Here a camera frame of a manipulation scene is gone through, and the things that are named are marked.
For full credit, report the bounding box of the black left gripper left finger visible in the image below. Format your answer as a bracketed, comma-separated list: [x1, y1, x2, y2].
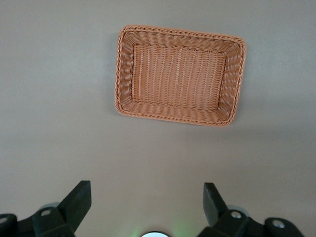
[32, 180, 92, 237]

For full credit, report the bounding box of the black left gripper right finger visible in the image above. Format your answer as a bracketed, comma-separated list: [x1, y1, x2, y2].
[199, 182, 252, 237]

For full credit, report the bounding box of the brown wicker basket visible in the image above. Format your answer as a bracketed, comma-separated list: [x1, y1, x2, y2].
[114, 24, 247, 128]

